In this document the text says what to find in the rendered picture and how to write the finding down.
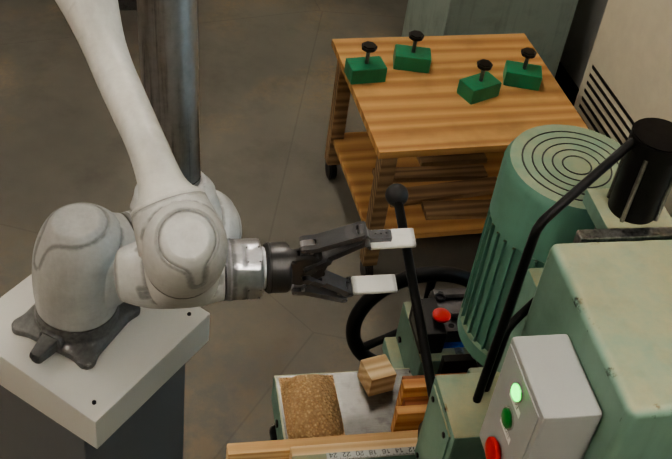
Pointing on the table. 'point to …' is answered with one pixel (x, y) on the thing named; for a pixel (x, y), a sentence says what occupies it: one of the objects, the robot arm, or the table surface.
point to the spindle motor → (479, 342)
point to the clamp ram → (456, 362)
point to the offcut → (376, 375)
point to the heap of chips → (311, 406)
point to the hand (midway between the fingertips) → (397, 261)
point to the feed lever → (398, 194)
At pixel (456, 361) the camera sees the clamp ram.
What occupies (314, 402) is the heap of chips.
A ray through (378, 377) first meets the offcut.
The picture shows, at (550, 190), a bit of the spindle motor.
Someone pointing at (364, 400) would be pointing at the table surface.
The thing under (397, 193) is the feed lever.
